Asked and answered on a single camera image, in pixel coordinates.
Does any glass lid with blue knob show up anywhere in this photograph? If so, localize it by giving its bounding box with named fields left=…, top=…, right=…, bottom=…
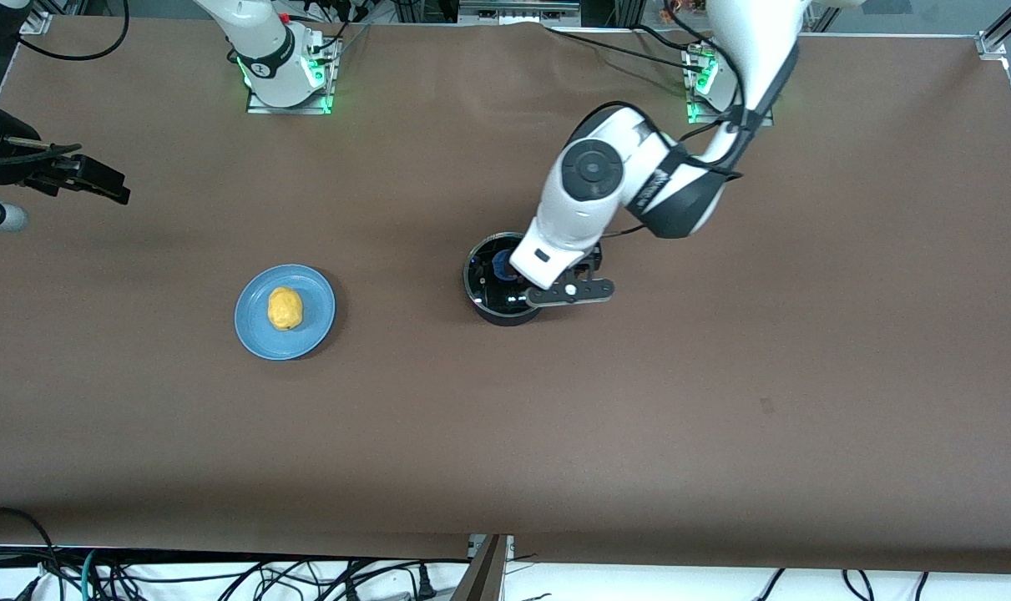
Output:
left=463, top=234, right=544, bottom=311

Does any yellow potato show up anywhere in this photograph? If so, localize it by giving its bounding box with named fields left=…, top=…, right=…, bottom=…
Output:
left=267, top=286, right=304, bottom=332

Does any brown table cloth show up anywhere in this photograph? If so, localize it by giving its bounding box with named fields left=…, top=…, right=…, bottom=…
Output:
left=0, top=17, right=1011, bottom=577

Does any blue round plate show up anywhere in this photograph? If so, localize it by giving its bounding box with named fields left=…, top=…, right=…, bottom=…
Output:
left=235, top=264, right=337, bottom=361

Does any aluminium profile beam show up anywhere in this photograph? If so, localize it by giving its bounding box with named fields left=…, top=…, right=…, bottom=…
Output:
left=451, top=534, right=510, bottom=601

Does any black pot with blue handle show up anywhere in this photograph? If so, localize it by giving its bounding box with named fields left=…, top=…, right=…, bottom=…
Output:
left=462, top=232, right=556, bottom=328

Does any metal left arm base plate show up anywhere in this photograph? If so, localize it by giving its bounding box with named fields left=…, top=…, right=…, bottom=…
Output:
left=685, top=42, right=775, bottom=126

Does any thin black table cable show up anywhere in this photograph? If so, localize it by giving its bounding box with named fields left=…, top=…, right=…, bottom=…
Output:
left=547, top=25, right=706, bottom=72

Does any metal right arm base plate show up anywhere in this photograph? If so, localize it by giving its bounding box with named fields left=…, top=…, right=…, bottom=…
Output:
left=246, top=25, right=334, bottom=115

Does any aluminium frame rail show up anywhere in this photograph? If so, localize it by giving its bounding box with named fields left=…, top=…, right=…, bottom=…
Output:
left=459, top=0, right=581, bottom=26

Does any black looped floor cable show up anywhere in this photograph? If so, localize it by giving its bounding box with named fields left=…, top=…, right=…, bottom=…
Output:
left=0, top=508, right=63, bottom=601

